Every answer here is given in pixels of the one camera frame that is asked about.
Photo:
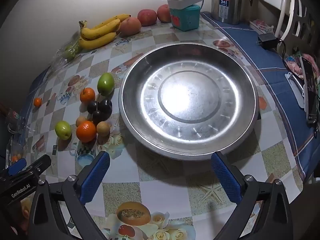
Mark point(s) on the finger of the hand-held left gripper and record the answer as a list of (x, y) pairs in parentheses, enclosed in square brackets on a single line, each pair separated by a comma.
[(17, 166), (40, 165)]

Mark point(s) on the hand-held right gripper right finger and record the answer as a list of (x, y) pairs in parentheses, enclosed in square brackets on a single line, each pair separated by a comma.
[(226, 177)]

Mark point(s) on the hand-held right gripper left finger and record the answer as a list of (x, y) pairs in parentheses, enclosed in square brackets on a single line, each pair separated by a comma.
[(96, 177)]

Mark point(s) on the brown longan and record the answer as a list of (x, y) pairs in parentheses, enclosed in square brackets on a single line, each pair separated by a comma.
[(103, 128), (80, 120)]

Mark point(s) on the dark purple plum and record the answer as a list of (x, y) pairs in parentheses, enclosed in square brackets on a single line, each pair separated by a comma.
[(105, 105), (100, 117), (92, 107)]

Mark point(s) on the small orange mandarin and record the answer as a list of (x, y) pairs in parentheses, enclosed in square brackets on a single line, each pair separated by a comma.
[(37, 102)]

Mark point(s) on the round metal basin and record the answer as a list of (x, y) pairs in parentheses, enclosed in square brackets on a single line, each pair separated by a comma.
[(190, 100)]

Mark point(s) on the clear plastic container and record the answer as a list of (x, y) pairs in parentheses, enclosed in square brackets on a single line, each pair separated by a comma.
[(13, 152)]

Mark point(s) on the clear glass mug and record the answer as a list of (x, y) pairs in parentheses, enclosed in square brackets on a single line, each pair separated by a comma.
[(15, 120)]

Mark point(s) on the checkered printed tablecloth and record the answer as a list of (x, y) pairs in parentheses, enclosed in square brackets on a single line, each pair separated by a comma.
[(155, 177)]

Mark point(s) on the clear plastic bag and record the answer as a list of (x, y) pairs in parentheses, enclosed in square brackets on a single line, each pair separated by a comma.
[(60, 60)]

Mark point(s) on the green bagged fruit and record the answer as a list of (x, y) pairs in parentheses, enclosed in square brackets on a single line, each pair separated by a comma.
[(71, 50)]

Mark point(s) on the black phone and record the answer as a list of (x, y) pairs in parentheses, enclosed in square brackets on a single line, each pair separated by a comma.
[(310, 92)]

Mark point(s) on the floral printed cloth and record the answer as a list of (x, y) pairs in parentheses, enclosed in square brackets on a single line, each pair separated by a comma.
[(295, 66)]

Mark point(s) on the black power adapter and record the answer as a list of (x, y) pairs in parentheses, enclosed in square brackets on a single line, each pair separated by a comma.
[(267, 40)]

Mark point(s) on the bunch of yellow bananas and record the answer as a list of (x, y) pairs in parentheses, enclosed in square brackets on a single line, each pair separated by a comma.
[(100, 31)]

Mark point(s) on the red apple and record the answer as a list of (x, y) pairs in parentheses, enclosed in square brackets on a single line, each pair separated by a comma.
[(147, 17), (163, 13), (130, 26)]

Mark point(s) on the pink printed packet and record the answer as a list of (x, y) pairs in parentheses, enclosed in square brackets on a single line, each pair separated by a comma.
[(261, 25)]

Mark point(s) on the teal plastic box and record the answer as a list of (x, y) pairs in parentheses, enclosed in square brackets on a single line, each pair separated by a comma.
[(187, 17)]

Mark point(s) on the white chair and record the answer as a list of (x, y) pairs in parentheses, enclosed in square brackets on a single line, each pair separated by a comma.
[(287, 17)]

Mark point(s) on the stainless steel kettle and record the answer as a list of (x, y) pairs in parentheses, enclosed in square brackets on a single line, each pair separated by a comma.
[(236, 5)]

